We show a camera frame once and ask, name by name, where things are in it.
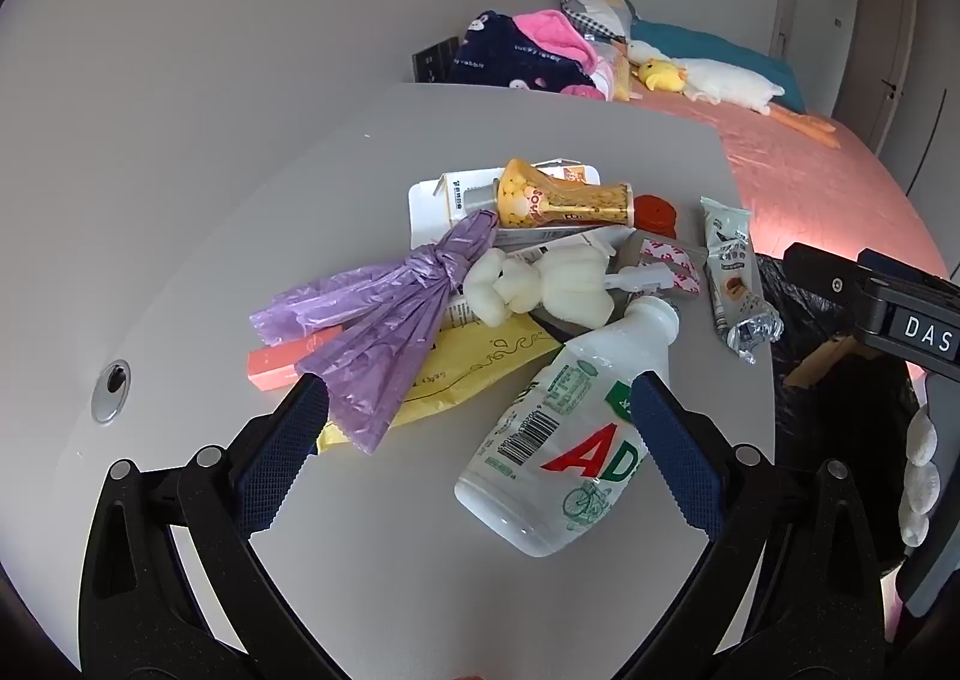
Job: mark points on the white orange carton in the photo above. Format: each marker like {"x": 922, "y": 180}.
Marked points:
{"x": 431, "y": 215}

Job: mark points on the silver snack wrapper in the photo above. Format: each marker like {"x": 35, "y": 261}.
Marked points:
{"x": 731, "y": 268}

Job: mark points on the beige closet doors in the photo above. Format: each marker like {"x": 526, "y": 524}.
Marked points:
{"x": 911, "y": 65}

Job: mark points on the pink fleece clothing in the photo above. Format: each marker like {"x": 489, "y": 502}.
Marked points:
{"x": 555, "y": 35}

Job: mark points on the person's right hand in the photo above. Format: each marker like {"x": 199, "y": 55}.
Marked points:
{"x": 921, "y": 477}

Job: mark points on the white pink cloth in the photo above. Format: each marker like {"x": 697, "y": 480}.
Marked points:
{"x": 607, "y": 76}

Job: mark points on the pink box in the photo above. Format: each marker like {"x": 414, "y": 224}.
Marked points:
{"x": 277, "y": 365}

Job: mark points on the yellow plastic packet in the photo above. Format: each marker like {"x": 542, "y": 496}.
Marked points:
{"x": 480, "y": 358}

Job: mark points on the red white patterned packet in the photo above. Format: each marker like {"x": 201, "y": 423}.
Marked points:
{"x": 681, "y": 268}

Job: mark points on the brown cardboard piece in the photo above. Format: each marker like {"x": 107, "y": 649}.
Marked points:
{"x": 821, "y": 361}

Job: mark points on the white plush toy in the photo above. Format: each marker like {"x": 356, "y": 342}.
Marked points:
{"x": 555, "y": 283}

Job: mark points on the checkered pillow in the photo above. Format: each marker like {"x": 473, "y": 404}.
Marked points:
{"x": 596, "y": 13}

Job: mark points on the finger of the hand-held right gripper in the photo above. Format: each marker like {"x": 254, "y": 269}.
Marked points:
{"x": 821, "y": 279}

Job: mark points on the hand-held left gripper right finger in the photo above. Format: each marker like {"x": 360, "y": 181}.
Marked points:
{"x": 675, "y": 455}

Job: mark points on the long white box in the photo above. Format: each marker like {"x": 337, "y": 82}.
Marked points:
{"x": 562, "y": 239}

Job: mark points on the yellow duck plush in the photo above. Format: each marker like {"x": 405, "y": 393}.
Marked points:
{"x": 661, "y": 76}

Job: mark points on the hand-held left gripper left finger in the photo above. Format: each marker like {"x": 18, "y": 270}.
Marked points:
{"x": 281, "y": 455}

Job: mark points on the bed with pink sheet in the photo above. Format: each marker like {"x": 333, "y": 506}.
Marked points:
{"x": 810, "y": 178}

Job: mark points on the metal table grommet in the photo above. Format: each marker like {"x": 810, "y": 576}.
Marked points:
{"x": 111, "y": 391}

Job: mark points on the purple plastic bag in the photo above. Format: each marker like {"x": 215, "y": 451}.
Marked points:
{"x": 390, "y": 320}

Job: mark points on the orange corn snack bag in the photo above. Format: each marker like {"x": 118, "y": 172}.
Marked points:
{"x": 570, "y": 200}

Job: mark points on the black socket panel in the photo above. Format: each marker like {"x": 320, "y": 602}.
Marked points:
{"x": 433, "y": 62}

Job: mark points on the white plastic bottle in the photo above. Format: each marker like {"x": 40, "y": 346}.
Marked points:
{"x": 540, "y": 440}

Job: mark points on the navy printed clothing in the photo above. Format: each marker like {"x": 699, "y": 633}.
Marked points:
{"x": 487, "y": 58}

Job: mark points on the red cap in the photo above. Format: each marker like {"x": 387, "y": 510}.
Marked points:
{"x": 654, "y": 211}

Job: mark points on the black trash bag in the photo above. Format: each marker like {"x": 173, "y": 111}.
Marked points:
{"x": 825, "y": 425}

